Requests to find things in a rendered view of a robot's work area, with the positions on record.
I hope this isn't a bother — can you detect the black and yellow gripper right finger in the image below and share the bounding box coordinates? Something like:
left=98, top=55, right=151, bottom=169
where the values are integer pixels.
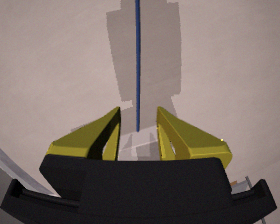
left=156, top=106, right=232, bottom=169

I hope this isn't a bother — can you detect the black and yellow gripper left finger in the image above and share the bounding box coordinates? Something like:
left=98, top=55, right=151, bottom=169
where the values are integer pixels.
left=46, top=106, right=121, bottom=160

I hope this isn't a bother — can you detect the blue cable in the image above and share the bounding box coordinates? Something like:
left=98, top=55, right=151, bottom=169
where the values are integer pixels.
left=135, top=0, right=140, bottom=132

